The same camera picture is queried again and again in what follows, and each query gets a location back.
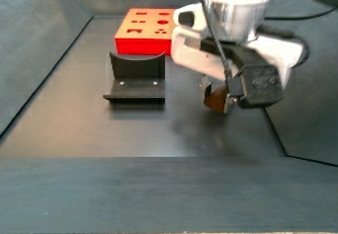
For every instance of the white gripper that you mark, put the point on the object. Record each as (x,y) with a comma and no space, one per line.
(280,52)

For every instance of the brown three prong object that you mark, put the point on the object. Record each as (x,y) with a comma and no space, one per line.
(216,98)

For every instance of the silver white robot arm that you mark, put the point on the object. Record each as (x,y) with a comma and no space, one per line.
(236,21)

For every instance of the dark grey cradle fixture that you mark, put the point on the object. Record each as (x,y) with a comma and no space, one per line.
(140,80)

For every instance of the red shape sorter block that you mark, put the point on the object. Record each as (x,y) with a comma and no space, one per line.
(145,32)

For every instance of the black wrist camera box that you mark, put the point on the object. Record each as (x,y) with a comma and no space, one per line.
(256,85)

